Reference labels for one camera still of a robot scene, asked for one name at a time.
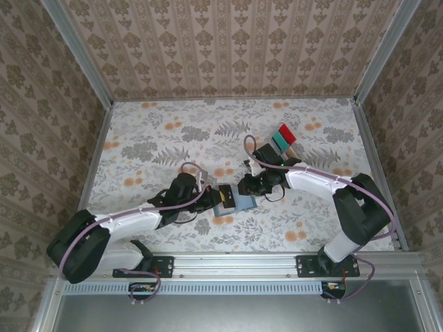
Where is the black plastic card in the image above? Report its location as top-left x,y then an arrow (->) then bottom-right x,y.
218,185 -> 236,209

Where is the blue leather card holder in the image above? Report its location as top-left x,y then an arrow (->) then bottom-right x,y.
213,192 -> 259,219

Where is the clear acrylic card stand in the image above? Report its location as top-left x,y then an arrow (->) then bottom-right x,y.
266,122 -> 302,158

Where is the teal card stack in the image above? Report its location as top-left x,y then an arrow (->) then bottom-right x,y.
270,130 -> 290,151

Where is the red card stack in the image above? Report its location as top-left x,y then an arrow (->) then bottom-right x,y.
278,123 -> 299,145

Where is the black connector board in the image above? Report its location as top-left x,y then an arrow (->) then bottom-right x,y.
128,282 -> 156,300
320,280 -> 347,299

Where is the grey metal panel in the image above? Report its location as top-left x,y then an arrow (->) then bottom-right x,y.
33,279 -> 443,332

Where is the thin black right gripper cable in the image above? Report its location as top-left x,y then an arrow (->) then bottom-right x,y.
264,188 -> 287,203

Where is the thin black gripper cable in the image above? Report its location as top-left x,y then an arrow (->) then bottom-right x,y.
264,188 -> 287,203
172,212 -> 198,226

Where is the thin black left gripper cable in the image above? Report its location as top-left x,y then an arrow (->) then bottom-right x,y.
172,212 -> 198,226

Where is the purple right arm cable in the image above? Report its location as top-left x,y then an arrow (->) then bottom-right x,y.
244,134 -> 399,243

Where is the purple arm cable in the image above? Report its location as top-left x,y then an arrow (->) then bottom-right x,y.
58,161 -> 210,281
244,134 -> 399,243

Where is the aluminium table edge rail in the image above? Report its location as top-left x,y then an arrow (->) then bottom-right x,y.
51,252 -> 426,281

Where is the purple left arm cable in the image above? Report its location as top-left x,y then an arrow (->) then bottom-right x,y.
58,161 -> 210,281

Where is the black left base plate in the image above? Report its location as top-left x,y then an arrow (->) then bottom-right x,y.
112,255 -> 174,279

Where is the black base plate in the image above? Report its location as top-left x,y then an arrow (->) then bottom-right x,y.
296,254 -> 361,279
112,255 -> 174,279

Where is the grey slotted cable duct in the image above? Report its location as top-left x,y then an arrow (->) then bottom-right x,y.
64,280 -> 347,296

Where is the aluminium side rail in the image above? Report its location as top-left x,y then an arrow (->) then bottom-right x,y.
351,98 -> 409,252
74,103 -> 114,257

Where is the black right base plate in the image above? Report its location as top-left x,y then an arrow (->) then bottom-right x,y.
296,254 -> 361,279

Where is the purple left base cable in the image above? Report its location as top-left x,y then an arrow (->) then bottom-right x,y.
116,268 -> 162,306

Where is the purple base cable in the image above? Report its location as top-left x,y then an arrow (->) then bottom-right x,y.
116,268 -> 162,306
321,252 -> 377,304

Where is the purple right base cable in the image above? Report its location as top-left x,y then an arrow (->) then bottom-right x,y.
321,252 -> 377,304

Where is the aluminium frame post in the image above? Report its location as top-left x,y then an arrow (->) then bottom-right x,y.
354,0 -> 423,104
40,0 -> 114,108

